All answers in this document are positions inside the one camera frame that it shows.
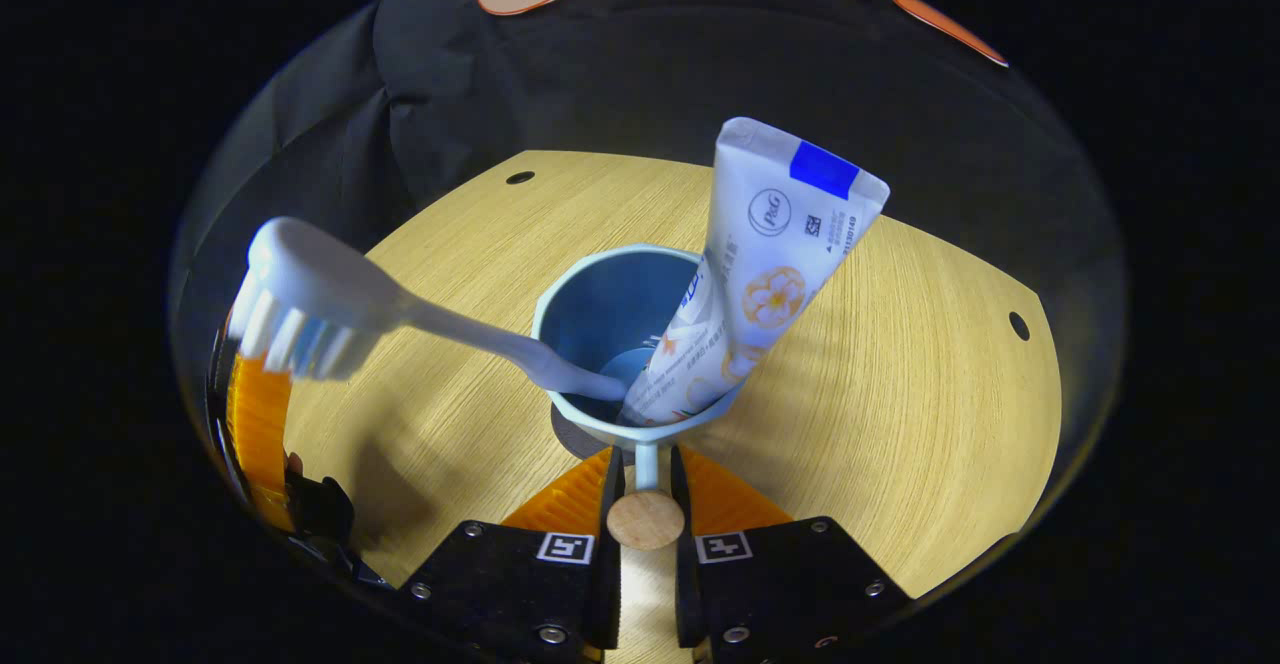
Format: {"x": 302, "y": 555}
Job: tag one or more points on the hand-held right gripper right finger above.
{"x": 685, "y": 594}

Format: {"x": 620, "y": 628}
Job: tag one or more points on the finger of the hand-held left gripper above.
{"x": 258, "y": 434}

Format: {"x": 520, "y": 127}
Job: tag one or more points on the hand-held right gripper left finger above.
{"x": 608, "y": 594}

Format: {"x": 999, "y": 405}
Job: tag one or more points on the white toothbrush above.
{"x": 330, "y": 289}

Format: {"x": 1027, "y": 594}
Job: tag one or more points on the white toothpaste tube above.
{"x": 770, "y": 264}

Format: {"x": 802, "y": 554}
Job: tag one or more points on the black backdrop cloth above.
{"x": 600, "y": 74}

